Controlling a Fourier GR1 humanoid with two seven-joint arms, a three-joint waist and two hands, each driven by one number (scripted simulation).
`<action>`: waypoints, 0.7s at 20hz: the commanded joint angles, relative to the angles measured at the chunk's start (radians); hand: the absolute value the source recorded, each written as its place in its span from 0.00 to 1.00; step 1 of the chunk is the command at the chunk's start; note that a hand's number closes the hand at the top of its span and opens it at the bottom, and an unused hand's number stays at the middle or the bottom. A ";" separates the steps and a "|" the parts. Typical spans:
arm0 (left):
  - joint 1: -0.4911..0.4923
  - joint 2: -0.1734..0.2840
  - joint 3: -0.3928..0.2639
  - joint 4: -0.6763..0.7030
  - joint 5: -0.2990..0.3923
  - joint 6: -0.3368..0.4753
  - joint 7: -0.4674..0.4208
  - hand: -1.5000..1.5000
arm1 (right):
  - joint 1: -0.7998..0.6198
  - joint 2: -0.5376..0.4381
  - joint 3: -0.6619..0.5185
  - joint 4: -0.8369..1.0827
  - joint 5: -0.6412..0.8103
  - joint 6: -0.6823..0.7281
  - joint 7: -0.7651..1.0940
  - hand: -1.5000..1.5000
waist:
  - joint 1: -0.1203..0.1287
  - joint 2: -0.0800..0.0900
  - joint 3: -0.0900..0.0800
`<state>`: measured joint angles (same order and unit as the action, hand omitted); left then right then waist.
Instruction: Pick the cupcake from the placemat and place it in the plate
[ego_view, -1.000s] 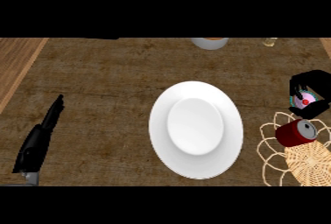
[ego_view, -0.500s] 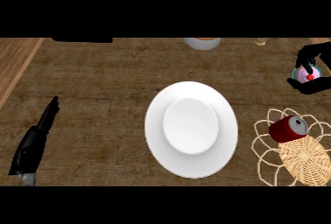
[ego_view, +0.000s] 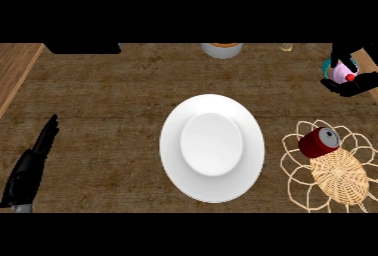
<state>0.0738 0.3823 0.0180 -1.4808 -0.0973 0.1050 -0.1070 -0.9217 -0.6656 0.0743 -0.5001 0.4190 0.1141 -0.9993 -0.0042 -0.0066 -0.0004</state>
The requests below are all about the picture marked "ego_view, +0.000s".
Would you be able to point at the red can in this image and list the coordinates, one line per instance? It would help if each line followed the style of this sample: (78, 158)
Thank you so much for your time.
(320, 142)

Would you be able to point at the white cylindrical container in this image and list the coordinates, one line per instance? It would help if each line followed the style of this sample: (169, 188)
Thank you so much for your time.
(222, 50)

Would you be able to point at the small clear glass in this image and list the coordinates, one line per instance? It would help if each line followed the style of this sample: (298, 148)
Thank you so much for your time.
(287, 47)

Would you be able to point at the pink frosted cupcake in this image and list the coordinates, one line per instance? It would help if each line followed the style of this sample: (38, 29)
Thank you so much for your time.
(341, 72)

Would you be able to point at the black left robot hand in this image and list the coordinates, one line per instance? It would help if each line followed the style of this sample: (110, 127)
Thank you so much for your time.
(30, 166)

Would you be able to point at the woven wicker placemat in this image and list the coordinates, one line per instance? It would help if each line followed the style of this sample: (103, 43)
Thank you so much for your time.
(341, 170)

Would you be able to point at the white oval plate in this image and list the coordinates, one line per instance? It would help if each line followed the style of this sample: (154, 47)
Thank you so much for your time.
(212, 148)

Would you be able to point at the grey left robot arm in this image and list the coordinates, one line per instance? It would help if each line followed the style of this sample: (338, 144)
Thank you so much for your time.
(23, 208)

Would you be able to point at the black appliance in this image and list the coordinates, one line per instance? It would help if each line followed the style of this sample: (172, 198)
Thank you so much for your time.
(84, 48)

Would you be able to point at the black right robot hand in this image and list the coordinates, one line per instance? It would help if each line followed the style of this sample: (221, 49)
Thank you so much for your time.
(352, 85)

